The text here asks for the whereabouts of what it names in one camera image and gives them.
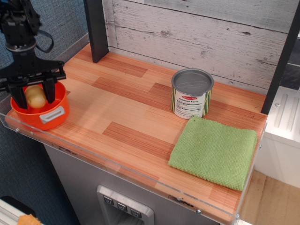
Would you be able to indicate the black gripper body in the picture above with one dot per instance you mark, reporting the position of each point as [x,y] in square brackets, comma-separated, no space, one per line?
[27,69]

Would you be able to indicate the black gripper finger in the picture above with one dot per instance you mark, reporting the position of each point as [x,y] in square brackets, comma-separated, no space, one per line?
[18,95]
[49,89]

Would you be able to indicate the yellow potato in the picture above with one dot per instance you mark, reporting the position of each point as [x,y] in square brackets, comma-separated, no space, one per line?
[35,96]

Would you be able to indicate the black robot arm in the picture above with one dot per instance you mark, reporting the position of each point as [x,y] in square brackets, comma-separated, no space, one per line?
[20,24]

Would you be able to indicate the silver tin can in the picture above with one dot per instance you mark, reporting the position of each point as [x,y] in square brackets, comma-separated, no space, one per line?
[191,93]

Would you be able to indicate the clear acrylic table guard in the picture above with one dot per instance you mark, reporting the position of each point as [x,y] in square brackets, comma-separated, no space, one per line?
[150,167]

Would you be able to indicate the silver toy fridge cabinet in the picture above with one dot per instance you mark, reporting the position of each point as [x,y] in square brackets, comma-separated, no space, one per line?
[101,197]

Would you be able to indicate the orange object bottom left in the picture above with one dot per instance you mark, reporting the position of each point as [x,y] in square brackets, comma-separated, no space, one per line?
[28,220]

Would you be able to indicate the green folded cloth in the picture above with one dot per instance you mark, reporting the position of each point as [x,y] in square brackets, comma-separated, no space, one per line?
[215,152]

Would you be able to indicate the white toy appliance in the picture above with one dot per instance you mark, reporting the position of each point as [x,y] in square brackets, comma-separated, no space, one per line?
[279,153]

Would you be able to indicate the orange bowl with grey handles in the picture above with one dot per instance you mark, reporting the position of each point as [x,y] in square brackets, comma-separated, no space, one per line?
[48,116]

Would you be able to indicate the dark vertical post left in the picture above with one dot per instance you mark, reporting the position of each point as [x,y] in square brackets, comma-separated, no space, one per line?
[96,28]

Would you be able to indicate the dark vertical post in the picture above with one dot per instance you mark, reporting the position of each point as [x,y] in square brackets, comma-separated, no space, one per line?
[96,28]
[283,60]

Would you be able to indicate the dark vertical post right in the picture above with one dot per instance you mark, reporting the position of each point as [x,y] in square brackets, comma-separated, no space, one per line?
[283,60]

